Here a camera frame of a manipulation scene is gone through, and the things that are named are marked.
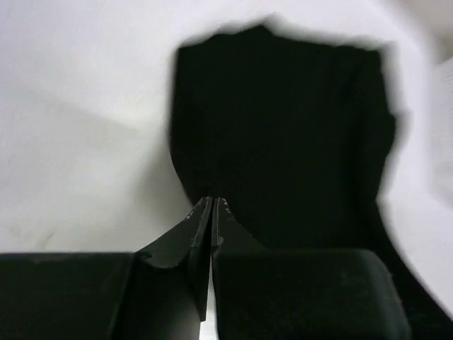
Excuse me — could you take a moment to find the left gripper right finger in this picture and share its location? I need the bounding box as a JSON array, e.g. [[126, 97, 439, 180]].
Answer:
[[212, 198, 411, 340]]

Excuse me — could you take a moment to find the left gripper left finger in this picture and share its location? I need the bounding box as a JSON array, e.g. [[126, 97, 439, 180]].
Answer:
[[1, 198, 212, 340]]

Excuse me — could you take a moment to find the black tank top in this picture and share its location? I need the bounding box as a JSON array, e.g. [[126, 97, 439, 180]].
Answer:
[[169, 24, 452, 339]]

